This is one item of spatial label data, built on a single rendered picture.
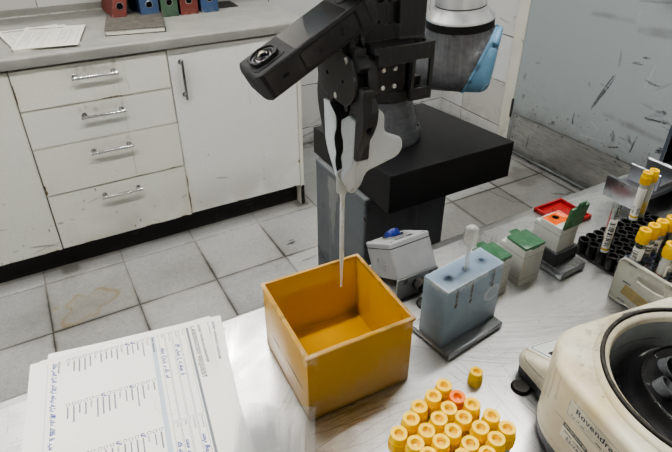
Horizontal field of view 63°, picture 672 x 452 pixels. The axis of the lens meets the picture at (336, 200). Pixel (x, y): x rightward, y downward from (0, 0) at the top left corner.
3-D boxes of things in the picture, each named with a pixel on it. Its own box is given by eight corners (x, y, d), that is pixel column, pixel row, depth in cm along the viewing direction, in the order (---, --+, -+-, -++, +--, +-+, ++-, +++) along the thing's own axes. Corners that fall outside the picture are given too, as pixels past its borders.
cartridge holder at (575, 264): (536, 240, 90) (540, 221, 88) (583, 269, 83) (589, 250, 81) (513, 250, 87) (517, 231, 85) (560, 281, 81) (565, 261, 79)
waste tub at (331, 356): (356, 310, 75) (357, 252, 70) (410, 380, 65) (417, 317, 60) (265, 343, 70) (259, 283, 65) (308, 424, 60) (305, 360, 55)
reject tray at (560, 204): (559, 201, 100) (560, 197, 100) (591, 218, 95) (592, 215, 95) (533, 211, 97) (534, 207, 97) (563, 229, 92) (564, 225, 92)
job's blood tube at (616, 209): (599, 257, 85) (616, 202, 80) (606, 262, 84) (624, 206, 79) (593, 260, 84) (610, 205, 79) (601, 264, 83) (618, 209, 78)
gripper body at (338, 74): (431, 105, 50) (445, -37, 44) (349, 122, 47) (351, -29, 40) (387, 81, 56) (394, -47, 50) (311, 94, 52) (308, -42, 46)
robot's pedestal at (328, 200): (320, 422, 161) (315, 158, 116) (377, 395, 169) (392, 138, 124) (356, 478, 146) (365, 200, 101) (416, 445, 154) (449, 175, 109)
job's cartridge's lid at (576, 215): (589, 196, 78) (593, 198, 77) (578, 221, 80) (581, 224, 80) (571, 204, 76) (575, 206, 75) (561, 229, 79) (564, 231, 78)
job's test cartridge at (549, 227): (546, 240, 87) (554, 207, 84) (570, 256, 83) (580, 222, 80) (528, 248, 85) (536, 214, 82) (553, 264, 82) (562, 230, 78)
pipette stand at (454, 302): (462, 299, 77) (471, 241, 72) (501, 327, 72) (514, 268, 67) (410, 328, 72) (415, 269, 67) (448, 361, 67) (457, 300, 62)
